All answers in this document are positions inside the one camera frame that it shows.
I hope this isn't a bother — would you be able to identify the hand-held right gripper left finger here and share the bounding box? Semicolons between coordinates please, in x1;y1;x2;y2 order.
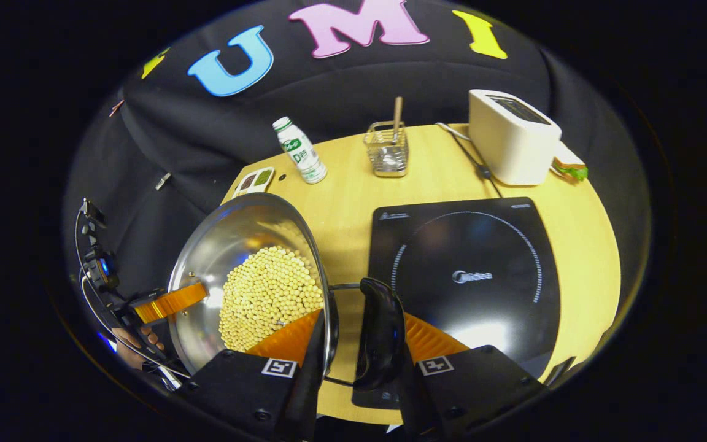
176;309;330;442

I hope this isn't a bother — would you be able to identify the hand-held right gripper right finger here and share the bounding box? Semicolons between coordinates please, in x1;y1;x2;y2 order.
390;312;551;442

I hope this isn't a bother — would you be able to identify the black induction cooktop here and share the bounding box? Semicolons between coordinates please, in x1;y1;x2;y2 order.
352;196;562;410

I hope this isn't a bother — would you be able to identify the steel pot with black handle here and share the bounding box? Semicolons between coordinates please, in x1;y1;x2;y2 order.
168;192;407;392

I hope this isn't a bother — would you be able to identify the pile of yellow soybeans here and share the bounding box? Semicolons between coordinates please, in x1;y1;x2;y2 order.
218;246;326;352

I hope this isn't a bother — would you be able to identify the small white sauce dish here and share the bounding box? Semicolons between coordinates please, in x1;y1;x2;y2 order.
232;166;276;198

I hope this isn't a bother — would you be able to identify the black backdrop cloth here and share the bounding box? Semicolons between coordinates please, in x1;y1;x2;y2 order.
62;0;652;320

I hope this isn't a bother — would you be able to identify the white green drink bottle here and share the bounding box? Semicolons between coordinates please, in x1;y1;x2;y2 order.
272;117;328;185

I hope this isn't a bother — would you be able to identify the sandwich with lettuce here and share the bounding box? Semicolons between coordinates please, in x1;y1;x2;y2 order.
551;141;589;181

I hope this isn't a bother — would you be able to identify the white toaster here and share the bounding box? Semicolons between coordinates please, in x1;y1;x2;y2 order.
468;89;563;186

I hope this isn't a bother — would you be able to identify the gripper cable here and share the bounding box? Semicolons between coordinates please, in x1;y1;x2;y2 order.
77;270;190;376

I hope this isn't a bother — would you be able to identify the toaster power cable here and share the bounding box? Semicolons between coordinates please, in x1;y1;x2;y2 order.
436;122;504;198

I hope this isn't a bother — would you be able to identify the wire mesh utensil basket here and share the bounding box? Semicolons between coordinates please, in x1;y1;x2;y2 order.
363;121;409;178

